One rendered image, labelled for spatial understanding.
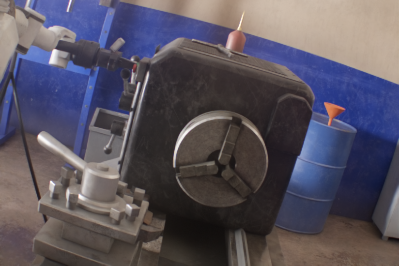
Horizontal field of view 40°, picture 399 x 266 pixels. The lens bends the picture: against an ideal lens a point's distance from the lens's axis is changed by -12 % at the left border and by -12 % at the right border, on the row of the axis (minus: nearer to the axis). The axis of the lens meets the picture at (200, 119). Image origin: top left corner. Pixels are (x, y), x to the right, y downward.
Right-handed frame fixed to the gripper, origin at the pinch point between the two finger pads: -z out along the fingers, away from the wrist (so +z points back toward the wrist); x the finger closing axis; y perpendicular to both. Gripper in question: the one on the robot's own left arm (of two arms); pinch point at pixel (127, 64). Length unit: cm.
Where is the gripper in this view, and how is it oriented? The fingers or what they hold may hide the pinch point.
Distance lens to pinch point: 192.0
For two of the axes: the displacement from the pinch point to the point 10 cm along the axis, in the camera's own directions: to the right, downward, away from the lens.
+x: -0.1, 1.9, -9.8
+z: -9.6, -2.6, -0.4
